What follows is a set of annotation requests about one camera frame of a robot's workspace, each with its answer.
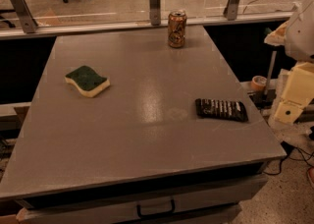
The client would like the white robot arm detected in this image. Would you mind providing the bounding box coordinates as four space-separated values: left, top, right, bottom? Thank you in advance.
264 0 314 124

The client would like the black rxbar chocolate bar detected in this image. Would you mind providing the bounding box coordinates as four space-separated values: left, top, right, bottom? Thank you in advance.
195 98 248 122

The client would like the green yellow sponge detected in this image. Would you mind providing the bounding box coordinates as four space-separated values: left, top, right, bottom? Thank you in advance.
65 66 110 98

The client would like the orange soda can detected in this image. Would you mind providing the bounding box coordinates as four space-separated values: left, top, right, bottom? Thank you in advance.
168 10 187 48

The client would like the masking tape roll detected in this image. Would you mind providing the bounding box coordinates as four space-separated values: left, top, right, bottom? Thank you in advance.
250 76 267 91

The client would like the grey drawer with handle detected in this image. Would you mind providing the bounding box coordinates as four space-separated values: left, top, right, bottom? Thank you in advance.
17 174 267 224

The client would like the middle metal glass bracket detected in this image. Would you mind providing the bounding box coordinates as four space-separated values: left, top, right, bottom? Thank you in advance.
149 0 161 26

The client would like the grey metal post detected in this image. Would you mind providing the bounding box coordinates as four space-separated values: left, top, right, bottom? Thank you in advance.
263 51 277 101

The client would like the black floor cable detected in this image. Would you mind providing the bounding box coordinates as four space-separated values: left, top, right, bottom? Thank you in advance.
262 140 314 177

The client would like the left metal glass bracket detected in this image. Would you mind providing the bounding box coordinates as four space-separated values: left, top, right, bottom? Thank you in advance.
10 0 38 33

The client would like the metal window rail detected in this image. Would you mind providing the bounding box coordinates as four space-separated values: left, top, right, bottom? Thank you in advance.
0 12 292 40

